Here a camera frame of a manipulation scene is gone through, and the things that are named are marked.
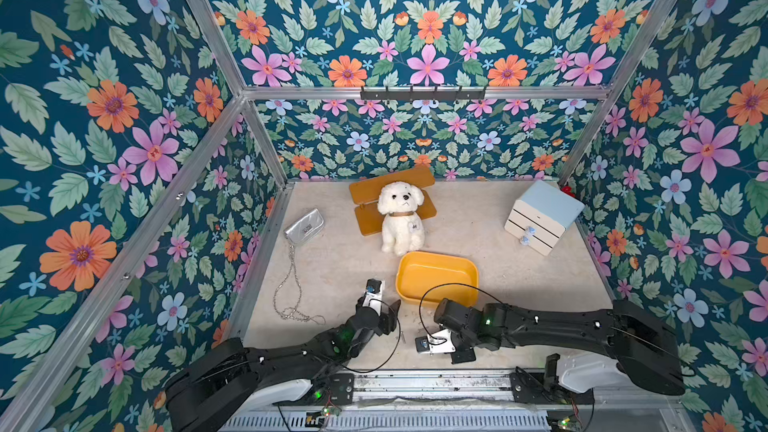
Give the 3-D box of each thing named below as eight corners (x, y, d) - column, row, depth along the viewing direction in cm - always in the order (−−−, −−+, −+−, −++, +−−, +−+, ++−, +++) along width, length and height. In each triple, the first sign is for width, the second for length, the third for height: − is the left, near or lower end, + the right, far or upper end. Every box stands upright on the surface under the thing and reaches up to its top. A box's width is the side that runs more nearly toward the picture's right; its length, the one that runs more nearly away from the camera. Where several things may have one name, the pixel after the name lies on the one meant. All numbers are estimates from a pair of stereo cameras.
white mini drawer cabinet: (501, 232, 106) (512, 205, 94) (525, 206, 113) (538, 178, 102) (544, 261, 98) (563, 235, 86) (567, 231, 106) (586, 204, 94)
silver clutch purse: (289, 242, 103) (282, 229, 97) (321, 220, 110) (316, 207, 103) (296, 250, 102) (289, 237, 95) (328, 227, 108) (323, 213, 101)
